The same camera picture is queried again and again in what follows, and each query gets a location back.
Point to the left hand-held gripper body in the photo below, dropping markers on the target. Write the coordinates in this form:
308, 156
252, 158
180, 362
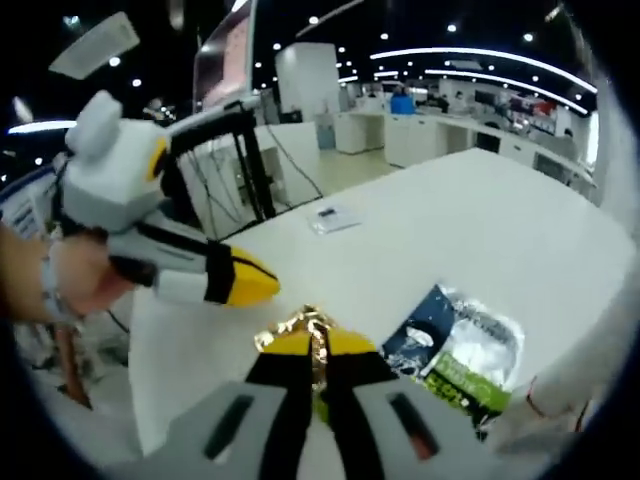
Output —
115, 175

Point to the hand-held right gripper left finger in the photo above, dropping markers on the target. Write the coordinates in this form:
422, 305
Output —
280, 410

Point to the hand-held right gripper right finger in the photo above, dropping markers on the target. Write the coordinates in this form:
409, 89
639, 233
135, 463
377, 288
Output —
360, 410

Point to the gold skincare sachet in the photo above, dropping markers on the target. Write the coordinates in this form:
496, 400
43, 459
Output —
305, 320

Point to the silver green skincare sachet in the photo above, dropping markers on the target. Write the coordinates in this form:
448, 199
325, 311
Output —
450, 350

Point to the clear skincare sample packet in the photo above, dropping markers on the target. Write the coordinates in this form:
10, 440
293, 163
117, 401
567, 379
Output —
334, 217

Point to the person's left hand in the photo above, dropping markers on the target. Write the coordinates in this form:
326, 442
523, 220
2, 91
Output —
85, 280

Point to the black monitor stand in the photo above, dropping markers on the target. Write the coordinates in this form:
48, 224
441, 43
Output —
250, 160

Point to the white ceiling air unit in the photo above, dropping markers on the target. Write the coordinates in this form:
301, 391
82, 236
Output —
95, 45

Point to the large monitor screen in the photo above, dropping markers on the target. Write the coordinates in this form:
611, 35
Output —
225, 55

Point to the pale blue container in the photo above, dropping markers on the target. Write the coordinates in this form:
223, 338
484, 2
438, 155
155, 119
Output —
324, 132

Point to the white office counter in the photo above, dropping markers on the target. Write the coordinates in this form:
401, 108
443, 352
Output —
425, 135

